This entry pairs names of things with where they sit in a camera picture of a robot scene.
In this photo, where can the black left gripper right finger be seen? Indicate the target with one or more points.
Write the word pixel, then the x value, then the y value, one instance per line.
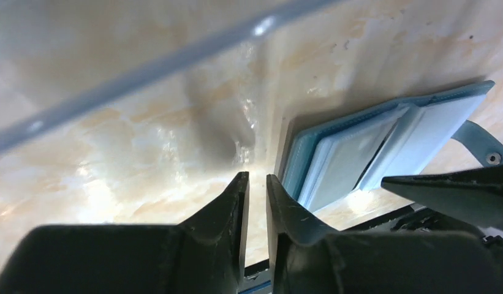
pixel 296 231

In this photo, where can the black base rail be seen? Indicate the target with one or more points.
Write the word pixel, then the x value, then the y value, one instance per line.
pixel 405 251

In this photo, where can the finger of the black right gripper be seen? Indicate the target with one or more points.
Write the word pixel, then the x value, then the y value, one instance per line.
pixel 472 196

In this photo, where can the blue leather card holder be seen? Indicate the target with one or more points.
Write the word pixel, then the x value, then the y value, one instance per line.
pixel 329 161

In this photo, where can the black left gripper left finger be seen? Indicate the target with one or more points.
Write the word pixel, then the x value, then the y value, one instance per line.
pixel 213 243

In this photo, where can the clear acrylic card box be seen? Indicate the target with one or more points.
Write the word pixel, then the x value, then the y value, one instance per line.
pixel 253 28

